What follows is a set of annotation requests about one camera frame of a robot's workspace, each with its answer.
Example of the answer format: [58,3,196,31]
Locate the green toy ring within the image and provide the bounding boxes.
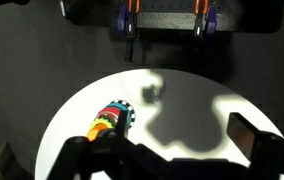
[94,113,118,128]

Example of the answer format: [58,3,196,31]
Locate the checkered stacker base orange post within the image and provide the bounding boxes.
[86,99,137,142]

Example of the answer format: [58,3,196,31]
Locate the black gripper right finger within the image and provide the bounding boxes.
[226,112,274,168]

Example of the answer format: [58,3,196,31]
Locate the red toy ring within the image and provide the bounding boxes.
[97,107,121,122]

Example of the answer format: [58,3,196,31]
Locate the small silver metal tool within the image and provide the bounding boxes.
[59,0,67,18]

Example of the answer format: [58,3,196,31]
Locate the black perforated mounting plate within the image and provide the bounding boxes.
[69,0,284,35]

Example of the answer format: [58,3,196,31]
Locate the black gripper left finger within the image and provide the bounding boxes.
[115,109,130,138]

